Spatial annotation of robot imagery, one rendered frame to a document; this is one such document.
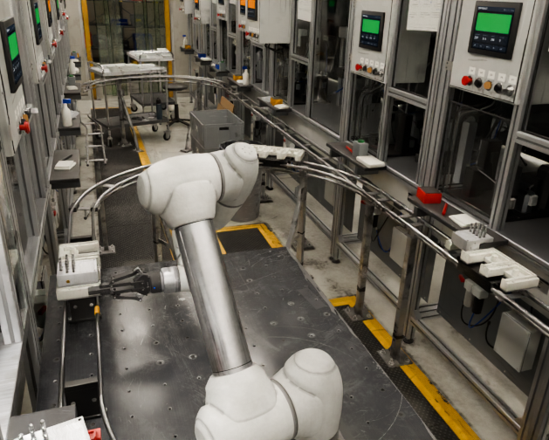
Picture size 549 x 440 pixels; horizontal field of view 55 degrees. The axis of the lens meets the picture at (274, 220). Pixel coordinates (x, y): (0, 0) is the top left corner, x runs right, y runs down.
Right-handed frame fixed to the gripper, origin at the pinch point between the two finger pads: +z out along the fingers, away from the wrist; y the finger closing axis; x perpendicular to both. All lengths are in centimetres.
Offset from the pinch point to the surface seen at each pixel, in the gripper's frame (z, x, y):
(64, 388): 11.0, 37.6, -7.3
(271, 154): -108, -143, -3
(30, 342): 21.5, 10.3, -9.5
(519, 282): -142, 35, 0
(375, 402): -76, 55, -20
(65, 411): 9, 58, 3
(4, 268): 21.2, 27.9, 26.0
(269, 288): -65, -16, -20
